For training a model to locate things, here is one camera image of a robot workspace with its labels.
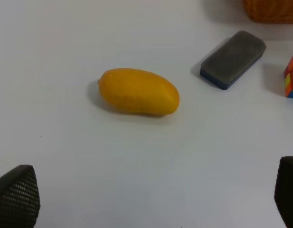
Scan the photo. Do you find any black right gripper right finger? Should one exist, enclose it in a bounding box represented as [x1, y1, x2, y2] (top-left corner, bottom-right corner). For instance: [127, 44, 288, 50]
[274, 156, 293, 228]

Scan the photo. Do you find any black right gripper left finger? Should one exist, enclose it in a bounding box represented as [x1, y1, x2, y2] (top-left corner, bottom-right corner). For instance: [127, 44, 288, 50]
[0, 165, 40, 228]

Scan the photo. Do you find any orange wicker basket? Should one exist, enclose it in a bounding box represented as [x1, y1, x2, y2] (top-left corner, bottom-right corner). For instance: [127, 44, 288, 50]
[243, 0, 293, 24]

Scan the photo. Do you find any multicoloured puzzle cube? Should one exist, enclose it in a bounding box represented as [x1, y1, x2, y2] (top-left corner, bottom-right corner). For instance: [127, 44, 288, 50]
[284, 56, 293, 99]

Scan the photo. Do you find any grey blue whiteboard eraser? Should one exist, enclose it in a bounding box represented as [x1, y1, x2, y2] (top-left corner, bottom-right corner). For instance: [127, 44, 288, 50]
[200, 30, 266, 90]

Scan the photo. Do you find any yellow mango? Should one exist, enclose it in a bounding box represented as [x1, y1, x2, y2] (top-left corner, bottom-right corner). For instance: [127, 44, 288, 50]
[98, 68, 180, 116]

